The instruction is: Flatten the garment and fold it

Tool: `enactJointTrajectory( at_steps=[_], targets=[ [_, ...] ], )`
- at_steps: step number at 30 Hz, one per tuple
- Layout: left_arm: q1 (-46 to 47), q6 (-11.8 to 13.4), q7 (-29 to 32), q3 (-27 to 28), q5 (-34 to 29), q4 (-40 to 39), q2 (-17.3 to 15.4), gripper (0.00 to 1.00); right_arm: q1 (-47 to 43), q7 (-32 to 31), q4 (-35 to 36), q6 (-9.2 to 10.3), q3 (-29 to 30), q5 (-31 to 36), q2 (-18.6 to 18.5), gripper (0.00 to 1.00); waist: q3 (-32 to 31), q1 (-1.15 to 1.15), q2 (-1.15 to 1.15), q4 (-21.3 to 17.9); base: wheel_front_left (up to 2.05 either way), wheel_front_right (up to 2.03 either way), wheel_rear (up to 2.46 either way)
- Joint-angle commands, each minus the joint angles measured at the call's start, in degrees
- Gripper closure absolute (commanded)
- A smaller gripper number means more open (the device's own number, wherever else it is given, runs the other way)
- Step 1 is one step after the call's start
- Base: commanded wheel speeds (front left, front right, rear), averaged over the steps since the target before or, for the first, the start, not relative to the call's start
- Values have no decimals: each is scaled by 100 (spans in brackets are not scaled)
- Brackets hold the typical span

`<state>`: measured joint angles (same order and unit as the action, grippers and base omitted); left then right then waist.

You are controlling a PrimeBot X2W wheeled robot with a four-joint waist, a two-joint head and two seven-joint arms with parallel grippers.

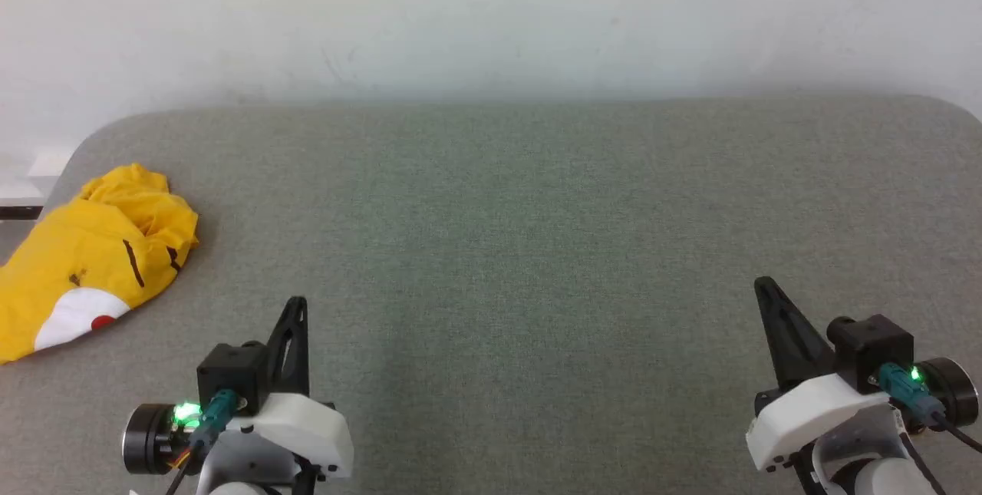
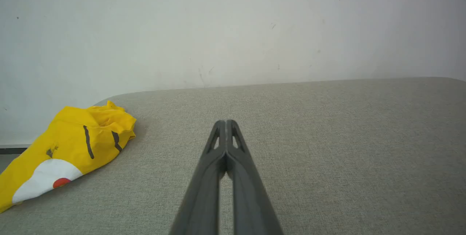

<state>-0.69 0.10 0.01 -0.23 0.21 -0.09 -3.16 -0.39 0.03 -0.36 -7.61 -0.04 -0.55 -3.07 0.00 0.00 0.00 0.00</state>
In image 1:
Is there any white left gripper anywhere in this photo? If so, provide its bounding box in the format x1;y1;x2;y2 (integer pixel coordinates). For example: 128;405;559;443
219;297;355;480

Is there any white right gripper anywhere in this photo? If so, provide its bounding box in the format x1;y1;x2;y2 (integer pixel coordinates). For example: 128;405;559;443
746;277;895;474

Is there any yellow cartoon print shirt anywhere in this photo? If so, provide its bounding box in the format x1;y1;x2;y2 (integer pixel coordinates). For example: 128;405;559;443
0;163;201;365

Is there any grey fabric sofa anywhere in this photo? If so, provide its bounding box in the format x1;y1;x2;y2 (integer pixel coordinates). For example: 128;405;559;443
0;94;982;495

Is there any left camera cable teal plug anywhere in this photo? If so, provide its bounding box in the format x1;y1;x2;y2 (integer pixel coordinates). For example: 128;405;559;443
165;391;240;495

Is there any camera cable teal plug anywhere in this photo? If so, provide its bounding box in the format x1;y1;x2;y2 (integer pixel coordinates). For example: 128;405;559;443
877;362;982;454
165;391;240;495

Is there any right camera cable teal plug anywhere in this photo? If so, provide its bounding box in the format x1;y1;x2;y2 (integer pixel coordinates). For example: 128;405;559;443
877;362;982;454

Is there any white wall ledge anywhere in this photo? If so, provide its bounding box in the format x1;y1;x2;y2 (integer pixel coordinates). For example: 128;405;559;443
0;148;77;204

